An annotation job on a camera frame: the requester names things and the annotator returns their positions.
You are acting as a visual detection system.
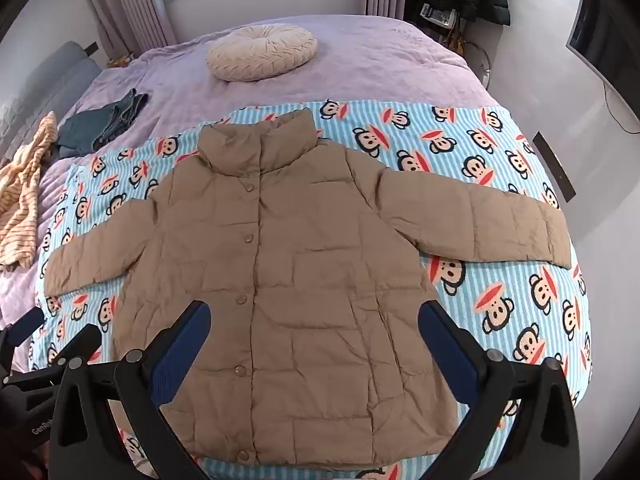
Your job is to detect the round cream pillow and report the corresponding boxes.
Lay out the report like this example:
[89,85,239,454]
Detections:
[206,24,318,82]

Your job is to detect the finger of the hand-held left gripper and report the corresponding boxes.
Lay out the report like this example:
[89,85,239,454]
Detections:
[0,306,47,357]
[48,324,103,369]

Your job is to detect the black wall cable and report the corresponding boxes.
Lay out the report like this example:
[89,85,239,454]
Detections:
[601,79,640,135]

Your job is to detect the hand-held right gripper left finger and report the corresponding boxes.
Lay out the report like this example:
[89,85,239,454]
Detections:
[50,300,212,480]

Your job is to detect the black flat bar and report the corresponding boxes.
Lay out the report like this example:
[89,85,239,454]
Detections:
[532,131,574,204]

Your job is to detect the blue jeans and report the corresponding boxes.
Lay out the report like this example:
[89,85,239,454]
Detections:
[56,88,150,160]

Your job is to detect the monkey print striped blanket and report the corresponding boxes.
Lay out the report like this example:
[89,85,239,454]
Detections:
[27,97,593,480]

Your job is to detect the purple bedspread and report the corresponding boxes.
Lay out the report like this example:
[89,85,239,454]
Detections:
[0,12,496,376]

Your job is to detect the orange striped cream cloth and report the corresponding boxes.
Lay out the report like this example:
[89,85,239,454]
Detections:
[0,111,58,270]

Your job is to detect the grey quilted headboard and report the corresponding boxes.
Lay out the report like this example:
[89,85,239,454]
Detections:
[0,40,101,161]

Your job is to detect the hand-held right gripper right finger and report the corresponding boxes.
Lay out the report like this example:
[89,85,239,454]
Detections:
[416,301,582,480]

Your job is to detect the tan puffer jacket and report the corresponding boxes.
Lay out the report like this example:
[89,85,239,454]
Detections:
[42,106,573,466]

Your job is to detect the wall mounted television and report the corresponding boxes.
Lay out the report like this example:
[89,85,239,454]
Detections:
[566,0,617,75]

